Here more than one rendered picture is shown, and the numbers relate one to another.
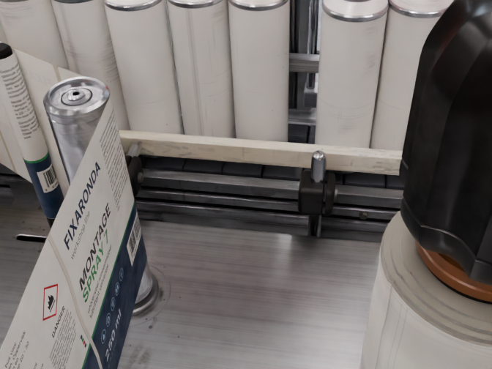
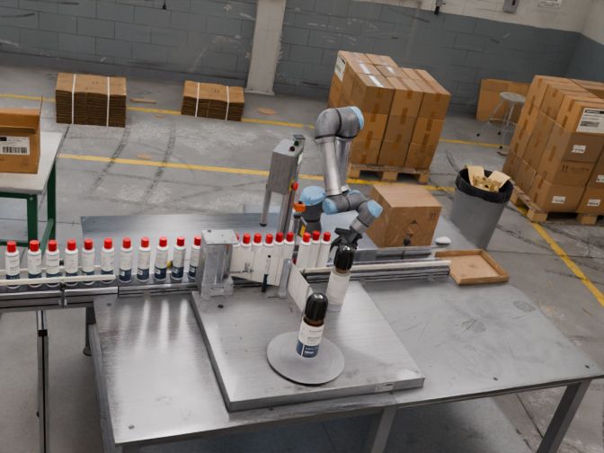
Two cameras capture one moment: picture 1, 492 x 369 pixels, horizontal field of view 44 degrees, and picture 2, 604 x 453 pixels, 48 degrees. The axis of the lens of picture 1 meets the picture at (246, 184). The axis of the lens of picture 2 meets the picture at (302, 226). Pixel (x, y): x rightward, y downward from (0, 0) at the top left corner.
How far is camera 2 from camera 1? 269 cm
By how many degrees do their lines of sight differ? 32
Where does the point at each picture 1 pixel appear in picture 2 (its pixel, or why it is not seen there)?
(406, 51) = (314, 250)
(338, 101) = (303, 259)
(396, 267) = (334, 272)
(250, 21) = (289, 247)
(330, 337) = not seen: hidden behind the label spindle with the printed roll
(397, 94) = (312, 257)
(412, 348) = (337, 279)
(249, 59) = (288, 253)
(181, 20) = (277, 248)
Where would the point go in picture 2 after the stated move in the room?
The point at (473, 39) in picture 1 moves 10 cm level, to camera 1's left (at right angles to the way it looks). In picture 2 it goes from (341, 251) to (321, 254)
